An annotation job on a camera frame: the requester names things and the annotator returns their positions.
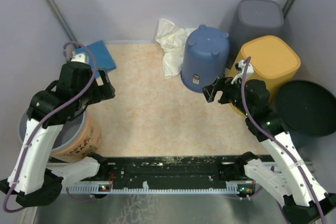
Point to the blue round bin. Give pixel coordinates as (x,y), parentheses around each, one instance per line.
(205,57)

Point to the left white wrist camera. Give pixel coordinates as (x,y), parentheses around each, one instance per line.
(81,58)

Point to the yellow slatted bin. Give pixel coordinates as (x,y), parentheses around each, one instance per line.
(274,62)

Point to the blue cloth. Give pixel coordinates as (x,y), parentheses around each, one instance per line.
(102,56)

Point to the white comb cable duct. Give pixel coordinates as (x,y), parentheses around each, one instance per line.
(101,189)

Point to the grey slatted bin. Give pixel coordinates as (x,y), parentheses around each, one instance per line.
(253,19)

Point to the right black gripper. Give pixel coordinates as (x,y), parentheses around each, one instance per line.
(223,84)

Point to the dark navy round bin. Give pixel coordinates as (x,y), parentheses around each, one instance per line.
(308,110)

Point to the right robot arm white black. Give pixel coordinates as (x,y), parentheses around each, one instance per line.
(301,198)

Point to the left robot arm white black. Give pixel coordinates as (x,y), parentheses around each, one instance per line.
(31,181)

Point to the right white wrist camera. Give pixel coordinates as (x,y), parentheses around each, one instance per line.
(244,71)

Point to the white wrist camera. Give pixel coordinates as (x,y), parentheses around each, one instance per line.
(244,71)
(81,58)

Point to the left aluminium corner post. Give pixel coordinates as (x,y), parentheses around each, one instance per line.
(60,18)

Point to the grey translucent round bin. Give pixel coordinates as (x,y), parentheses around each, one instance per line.
(69,133)

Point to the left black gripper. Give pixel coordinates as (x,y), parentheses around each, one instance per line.
(102,92)

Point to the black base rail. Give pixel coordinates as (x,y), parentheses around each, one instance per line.
(171,172)

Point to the white crumpled cloth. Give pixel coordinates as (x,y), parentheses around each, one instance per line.
(172,39)

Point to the tan printed paper bucket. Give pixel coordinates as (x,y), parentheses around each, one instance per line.
(87,142)

